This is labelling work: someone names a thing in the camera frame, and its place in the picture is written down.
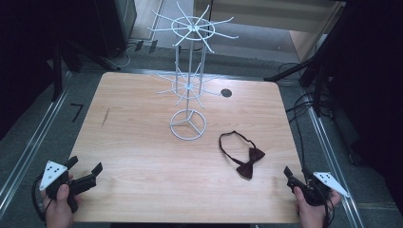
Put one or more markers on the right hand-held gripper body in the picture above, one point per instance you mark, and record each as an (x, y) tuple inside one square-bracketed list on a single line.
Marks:
[(328, 180)]

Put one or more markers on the black stand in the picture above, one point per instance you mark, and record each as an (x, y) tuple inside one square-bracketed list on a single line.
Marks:
[(57, 72), (318, 79)]

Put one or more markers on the metal floor rail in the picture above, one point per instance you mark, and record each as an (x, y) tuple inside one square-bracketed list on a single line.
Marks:
[(329, 158), (34, 139)]

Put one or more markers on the dark red bow tie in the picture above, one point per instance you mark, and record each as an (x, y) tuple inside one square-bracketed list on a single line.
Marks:
[(250, 165)]

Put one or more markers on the black round table grommet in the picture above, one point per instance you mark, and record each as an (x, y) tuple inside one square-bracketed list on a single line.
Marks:
[(226, 92)]

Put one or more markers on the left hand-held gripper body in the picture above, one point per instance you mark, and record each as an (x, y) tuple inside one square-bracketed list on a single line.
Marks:
[(52, 174)]

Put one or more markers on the person's left hand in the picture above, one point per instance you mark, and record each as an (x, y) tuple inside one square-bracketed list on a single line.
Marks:
[(60, 212)]

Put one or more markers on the dark cabinet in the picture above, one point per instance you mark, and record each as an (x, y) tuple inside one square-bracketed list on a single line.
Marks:
[(122, 25)]

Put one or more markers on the person's right hand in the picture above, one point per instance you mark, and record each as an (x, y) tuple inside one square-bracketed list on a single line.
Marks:
[(312, 217)]

